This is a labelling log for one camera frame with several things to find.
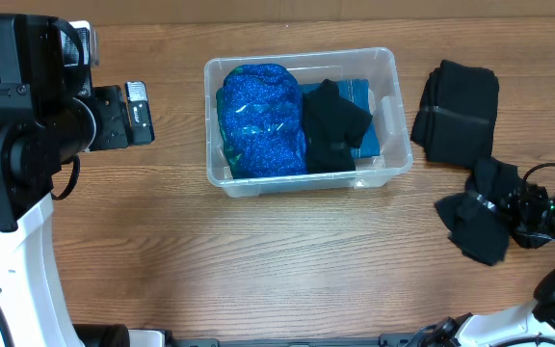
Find small black garment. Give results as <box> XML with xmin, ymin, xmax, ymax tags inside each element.
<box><xmin>303</xmin><ymin>79</ymin><xmax>373</xmax><ymax>174</ymax></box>

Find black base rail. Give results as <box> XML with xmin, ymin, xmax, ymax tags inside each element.
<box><xmin>166</xmin><ymin>333</ymin><xmax>423</xmax><ymax>347</ymax></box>

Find blue denim jeans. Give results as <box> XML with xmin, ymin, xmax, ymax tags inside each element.
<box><xmin>300</xmin><ymin>79</ymin><xmax>380</xmax><ymax>160</ymax></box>

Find large folded black garment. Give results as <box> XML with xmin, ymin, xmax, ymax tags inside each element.
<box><xmin>410</xmin><ymin>60</ymin><xmax>499</xmax><ymax>169</ymax></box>

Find clear plastic storage bin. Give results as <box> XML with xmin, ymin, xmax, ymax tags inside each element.
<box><xmin>204</xmin><ymin>47</ymin><xmax>413</xmax><ymax>198</ymax></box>

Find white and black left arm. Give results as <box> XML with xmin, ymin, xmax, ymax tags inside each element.
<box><xmin>0</xmin><ymin>13</ymin><xmax>169</xmax><ymax>346</ymax></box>

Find blue sequin fabric garment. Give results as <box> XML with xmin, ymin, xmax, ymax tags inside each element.
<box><xmin>216</xmin><ymin>64</ymin><xmax>307</xmax><ymax>179</ymax></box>

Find black garment with tape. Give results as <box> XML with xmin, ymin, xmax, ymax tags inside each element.
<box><xmin>435</xmin><ymin>158</ymin><xmax>521</xmax><ymax>266</ymax></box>

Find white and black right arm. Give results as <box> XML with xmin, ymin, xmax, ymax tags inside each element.
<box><xmin>410</xmin><ymin>182</ymin><xmax>555</xmax><ymax>346</ymax></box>

